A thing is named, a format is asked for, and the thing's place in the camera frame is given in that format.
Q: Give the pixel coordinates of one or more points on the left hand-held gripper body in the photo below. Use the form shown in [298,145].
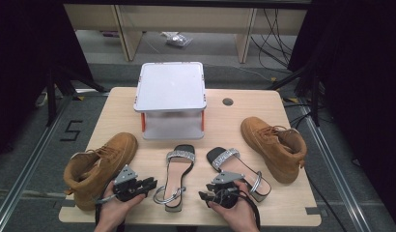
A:
[126,175]

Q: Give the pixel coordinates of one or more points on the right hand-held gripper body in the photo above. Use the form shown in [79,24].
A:
[226,177]

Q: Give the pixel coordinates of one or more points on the tan suede boot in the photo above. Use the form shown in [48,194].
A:
[273,151]
[90,174]

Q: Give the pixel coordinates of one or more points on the white two-tier shoe rack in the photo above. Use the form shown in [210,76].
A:
[170,87]

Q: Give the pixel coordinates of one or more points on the person's right hand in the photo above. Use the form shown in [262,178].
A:
[239,216]

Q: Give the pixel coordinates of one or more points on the person's left hand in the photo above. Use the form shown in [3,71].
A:
[112,212]

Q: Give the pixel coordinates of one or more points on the small dark floor object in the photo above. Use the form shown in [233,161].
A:
[109,33]

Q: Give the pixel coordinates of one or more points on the clear plastic bag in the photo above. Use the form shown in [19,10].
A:
[177,40]

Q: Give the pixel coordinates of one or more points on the black curtain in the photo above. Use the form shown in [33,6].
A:
[363,80]
[25,64]

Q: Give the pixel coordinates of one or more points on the beige desk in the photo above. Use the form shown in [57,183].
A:
[186,19]

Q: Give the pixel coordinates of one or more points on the metal floor rail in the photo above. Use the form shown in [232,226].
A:
[345,193]
[12,199]

